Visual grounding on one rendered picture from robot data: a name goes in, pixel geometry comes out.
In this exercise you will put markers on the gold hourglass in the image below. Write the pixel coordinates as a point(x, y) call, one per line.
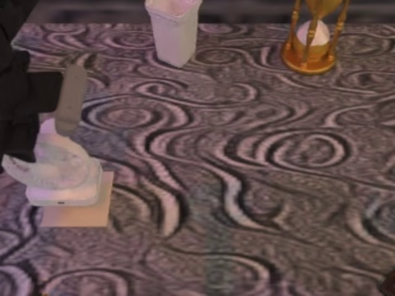
point(311, 46)

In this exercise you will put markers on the tan square pad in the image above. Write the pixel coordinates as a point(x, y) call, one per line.
point(80, 216)

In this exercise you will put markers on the swirl patterned tablecloth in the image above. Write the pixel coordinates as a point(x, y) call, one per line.
point(234, 172)

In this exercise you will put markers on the clear plastic bag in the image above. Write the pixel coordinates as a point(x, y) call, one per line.
point(61, 172)

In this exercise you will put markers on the white plastic container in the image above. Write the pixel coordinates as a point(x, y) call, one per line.
point(176, 34)

